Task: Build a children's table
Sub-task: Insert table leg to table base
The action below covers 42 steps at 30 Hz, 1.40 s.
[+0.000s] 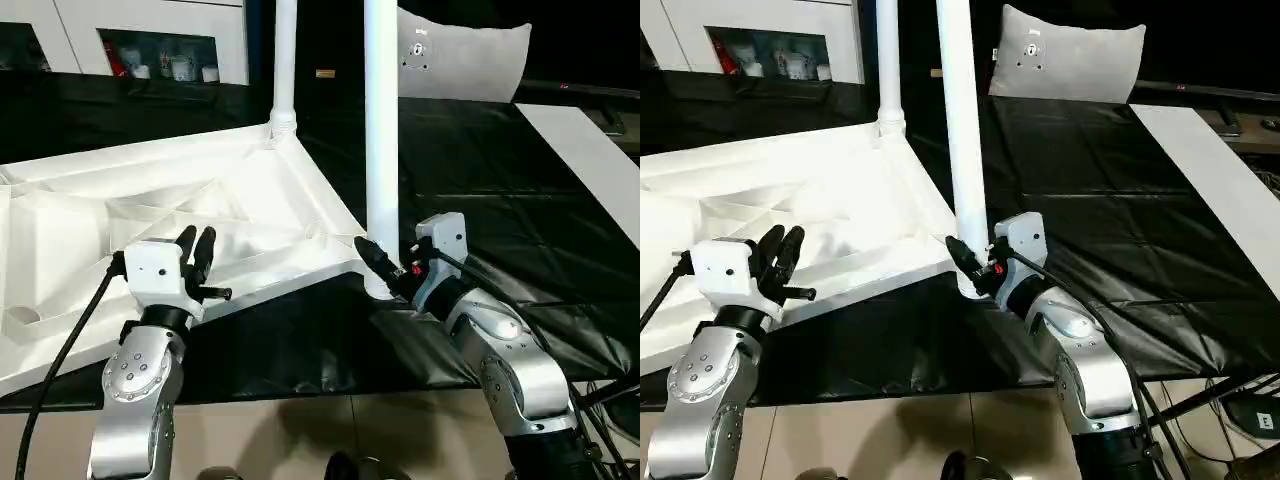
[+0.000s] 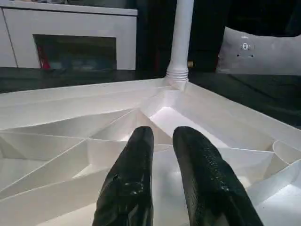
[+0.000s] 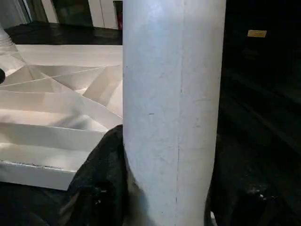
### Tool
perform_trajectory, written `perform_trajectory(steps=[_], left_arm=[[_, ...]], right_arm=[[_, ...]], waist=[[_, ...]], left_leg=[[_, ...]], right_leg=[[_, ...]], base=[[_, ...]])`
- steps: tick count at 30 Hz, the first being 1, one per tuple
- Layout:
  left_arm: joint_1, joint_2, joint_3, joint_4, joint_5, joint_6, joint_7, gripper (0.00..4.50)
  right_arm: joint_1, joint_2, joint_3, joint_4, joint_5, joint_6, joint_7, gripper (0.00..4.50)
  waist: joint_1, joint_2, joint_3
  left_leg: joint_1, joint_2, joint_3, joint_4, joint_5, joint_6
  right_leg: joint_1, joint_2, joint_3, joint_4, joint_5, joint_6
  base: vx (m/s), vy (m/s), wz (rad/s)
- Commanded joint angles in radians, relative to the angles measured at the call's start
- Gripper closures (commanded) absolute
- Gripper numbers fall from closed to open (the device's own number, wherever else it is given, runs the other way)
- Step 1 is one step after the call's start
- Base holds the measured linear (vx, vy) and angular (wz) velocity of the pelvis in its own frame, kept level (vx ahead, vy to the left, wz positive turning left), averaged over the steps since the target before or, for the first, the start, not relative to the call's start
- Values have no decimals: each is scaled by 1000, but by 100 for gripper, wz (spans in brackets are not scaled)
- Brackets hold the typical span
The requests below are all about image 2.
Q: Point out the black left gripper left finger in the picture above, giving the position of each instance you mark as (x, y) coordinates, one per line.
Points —
(127, 183)

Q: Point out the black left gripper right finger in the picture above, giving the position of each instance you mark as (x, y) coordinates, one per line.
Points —
(211, 188)

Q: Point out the white plastic table top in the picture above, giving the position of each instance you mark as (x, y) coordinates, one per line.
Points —
(70, 113)

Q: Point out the white plastic table leg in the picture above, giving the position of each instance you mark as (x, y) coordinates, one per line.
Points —
(182, 35)

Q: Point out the black work mat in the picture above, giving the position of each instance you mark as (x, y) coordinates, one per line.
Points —
(258, 94)

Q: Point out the grey cushion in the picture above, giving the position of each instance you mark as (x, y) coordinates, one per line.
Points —
(258, 54)

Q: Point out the white sideboard with glass doors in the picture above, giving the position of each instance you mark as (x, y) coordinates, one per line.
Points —
(70, 21)

